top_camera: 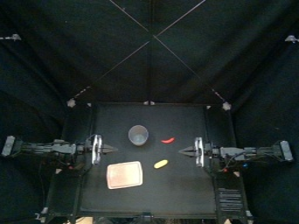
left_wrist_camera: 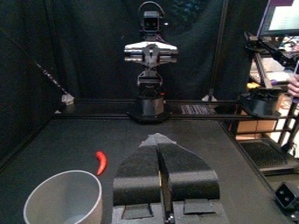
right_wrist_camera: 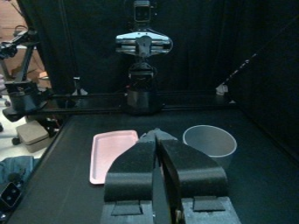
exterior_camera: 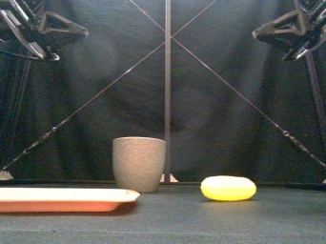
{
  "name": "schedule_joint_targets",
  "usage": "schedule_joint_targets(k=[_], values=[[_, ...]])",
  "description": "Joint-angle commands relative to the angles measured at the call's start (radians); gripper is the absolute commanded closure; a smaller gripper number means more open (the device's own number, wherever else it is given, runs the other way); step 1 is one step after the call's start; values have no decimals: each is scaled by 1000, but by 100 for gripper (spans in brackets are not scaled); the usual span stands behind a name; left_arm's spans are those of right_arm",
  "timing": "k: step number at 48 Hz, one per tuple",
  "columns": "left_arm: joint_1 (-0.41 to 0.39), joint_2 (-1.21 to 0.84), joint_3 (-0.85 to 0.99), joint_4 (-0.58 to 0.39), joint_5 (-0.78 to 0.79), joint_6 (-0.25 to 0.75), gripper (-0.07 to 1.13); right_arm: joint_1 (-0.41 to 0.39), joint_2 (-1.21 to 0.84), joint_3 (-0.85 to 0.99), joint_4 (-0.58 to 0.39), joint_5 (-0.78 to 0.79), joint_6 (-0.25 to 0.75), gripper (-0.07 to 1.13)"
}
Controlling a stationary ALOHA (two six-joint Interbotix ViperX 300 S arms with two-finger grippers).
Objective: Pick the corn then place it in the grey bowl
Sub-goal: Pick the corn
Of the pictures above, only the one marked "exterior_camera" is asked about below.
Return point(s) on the grey speckled cup bowl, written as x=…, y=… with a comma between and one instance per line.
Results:
x=139, y=163

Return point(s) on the pink flat tray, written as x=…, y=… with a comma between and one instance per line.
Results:
x=63, y=198

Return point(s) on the black backdrop cloth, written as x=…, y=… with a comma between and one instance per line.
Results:
x=221, y=127

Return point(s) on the diagonal metal brace rod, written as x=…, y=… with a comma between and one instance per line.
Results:
x=238, y=90
x=98, y=97

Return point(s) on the dark side frame post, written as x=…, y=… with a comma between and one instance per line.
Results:
x=316, y=92
x=19, y=108

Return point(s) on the vertical metal frame post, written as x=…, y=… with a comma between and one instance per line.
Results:
x=167, y=95

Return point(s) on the post foot bracket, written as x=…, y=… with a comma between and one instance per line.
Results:
x=6, y=175
x=170, y=178

